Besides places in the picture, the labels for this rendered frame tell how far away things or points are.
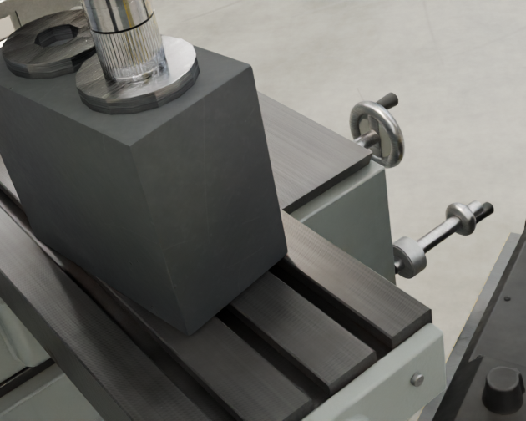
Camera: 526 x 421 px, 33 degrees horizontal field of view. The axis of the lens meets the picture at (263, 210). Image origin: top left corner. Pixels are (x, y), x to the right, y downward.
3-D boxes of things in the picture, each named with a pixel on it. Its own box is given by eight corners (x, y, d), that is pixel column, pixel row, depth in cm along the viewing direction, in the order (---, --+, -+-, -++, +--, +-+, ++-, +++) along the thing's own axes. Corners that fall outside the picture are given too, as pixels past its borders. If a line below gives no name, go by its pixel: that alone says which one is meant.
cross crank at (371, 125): (374, 139, 149) (367, 78, 142) (425, 165, 141) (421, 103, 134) (302, 184, 143) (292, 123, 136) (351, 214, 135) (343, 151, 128)
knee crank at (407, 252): (476, 205, 146) (475, 175, 142) (504, 220, 142) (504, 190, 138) (380, 272, 137) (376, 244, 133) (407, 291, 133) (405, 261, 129)
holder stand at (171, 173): (131, 172, 89) (73, -11, 77) (290, 253, 76) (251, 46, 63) (34, 239, 83) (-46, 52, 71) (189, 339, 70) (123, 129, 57)
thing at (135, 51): (108, 51, 66) (88, -18, 63) (169, 43, 65) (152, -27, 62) (97, 83, 62) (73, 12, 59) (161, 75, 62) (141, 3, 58)
